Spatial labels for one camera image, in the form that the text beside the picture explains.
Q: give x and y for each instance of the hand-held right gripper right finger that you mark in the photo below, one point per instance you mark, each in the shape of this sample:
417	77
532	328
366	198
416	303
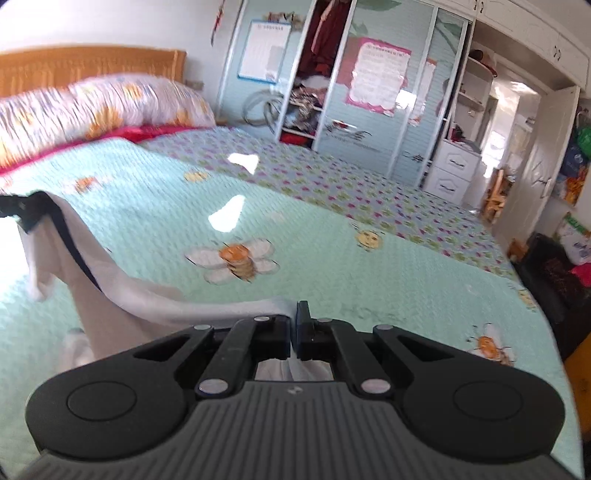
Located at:
303	327

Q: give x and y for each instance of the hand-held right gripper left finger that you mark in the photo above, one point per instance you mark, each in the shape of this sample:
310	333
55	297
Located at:
284	337

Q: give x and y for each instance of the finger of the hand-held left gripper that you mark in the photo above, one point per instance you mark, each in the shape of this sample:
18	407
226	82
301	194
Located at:
32	210

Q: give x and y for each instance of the white blue floral t-shirt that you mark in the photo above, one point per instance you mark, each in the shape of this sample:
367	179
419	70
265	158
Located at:
120	295

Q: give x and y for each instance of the patterned clothes pile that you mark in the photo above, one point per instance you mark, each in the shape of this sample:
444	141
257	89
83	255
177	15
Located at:
302	106

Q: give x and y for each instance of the green quilted bee bed cover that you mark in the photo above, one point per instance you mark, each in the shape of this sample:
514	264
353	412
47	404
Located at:
323	277

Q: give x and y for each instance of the floral pink quilt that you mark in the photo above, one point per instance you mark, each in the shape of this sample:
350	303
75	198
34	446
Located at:
115	106

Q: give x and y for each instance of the frog heart printed blanket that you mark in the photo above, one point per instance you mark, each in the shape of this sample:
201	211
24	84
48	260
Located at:
323	184

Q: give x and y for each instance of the wooden headboard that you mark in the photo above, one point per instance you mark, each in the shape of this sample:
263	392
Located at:
69	64

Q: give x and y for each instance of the white drawer cabinet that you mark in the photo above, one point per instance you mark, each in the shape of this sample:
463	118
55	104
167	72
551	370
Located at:
450	173

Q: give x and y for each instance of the wooden chair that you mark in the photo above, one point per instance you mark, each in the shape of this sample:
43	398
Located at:
496	196

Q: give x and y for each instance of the sliding door wardrobe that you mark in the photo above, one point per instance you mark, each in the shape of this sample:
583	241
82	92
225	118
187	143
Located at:
415	106

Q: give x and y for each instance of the dark patterned cloth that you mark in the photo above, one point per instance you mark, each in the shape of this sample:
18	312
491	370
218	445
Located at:
556	277

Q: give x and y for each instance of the pink bordered paper notice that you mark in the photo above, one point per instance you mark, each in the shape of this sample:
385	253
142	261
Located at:
376	76

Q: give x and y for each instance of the red hanging ornament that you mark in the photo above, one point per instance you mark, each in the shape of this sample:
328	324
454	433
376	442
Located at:
217	23

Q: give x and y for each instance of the pink cloth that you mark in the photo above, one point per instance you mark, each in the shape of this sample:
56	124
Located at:
582	274

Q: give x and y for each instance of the green white carton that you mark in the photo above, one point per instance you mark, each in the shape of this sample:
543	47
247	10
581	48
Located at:
575	237

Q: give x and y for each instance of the white shelf unit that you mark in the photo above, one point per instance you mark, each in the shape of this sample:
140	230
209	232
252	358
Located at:
473	92

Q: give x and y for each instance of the dark red hanging garment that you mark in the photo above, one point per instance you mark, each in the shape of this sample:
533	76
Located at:
323	37

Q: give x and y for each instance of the white door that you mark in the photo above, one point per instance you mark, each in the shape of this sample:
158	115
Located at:
547	161

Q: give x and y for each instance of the pile of colourful packets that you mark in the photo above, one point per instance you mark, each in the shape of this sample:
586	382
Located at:
577	157

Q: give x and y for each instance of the white overhead cabinet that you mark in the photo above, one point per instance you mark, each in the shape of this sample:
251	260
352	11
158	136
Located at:
531	41

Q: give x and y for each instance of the wall socket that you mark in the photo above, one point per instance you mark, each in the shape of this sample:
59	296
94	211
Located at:
196	84

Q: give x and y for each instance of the blue framed wall chart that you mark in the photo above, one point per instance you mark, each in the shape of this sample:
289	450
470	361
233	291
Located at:
263	50

